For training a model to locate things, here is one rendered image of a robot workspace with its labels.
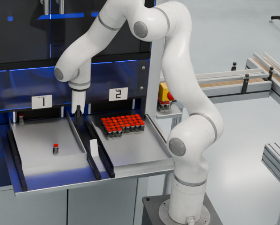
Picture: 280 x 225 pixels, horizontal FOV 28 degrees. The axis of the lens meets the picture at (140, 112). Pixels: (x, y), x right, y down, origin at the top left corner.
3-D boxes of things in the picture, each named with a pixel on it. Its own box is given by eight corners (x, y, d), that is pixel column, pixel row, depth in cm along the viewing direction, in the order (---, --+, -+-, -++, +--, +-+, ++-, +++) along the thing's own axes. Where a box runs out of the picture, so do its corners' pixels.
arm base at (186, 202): (217, 230, 200) (225, 190, 191) (166, 236, 195) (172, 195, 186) (199, 196, 216) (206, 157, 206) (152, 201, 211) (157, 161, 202)
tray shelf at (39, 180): (-3, 128, 245) (-3, 125, 244) (146, 111, 268) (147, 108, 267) (14, 197, 207) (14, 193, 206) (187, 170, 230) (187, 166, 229)
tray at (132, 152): (91, 127, 248) (91, 121, 246) (146, 121, 256) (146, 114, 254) (113, 173, 221) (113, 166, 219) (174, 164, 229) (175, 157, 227)
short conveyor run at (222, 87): (148, 113, 270) (151, 84, 262) (137, 97, 282) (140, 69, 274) (270, 99, 293) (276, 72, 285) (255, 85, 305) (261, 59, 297)
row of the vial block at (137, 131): (104, 135, 243) (105, 126, 241) (142, 130, 249) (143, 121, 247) (105, 137, 242) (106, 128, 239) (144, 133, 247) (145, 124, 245)
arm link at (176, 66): (180, 156, 189) (205, 137, 200) (208, 154, 181) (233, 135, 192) (133, 13, 178) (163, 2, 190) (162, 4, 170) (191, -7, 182)
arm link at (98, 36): (96, 37, 184) (61, 89, 205) (127, 24, 195) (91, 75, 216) (80, 17, 185) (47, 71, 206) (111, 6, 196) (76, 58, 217)
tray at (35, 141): (9, 123, 245) (8, 116, 244) (67, 117, 254) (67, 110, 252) (22, 168, 218) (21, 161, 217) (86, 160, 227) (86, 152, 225)
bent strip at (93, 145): (88, 151, 232) (89, 139, 229) (96, 150, 233) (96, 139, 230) (97, 171, 221) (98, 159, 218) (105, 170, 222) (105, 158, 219)
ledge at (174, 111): (146, 104, 273) (146, 101, 272) (170, 102, 277) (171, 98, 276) (157, 119, 262) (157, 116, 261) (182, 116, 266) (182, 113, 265)
